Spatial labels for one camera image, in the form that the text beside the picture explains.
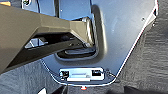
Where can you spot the small red button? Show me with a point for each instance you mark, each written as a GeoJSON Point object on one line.
{"type": "Point", "coordinates": [84, 88]}

